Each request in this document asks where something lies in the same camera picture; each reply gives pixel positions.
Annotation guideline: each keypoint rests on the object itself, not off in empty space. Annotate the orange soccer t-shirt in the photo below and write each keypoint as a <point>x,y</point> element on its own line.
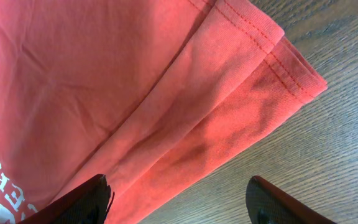
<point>153,94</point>

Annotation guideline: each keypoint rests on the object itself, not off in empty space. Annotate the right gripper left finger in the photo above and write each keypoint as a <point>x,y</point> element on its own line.
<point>89,203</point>

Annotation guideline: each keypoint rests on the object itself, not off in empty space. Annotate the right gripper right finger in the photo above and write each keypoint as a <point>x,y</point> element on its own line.
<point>268,204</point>

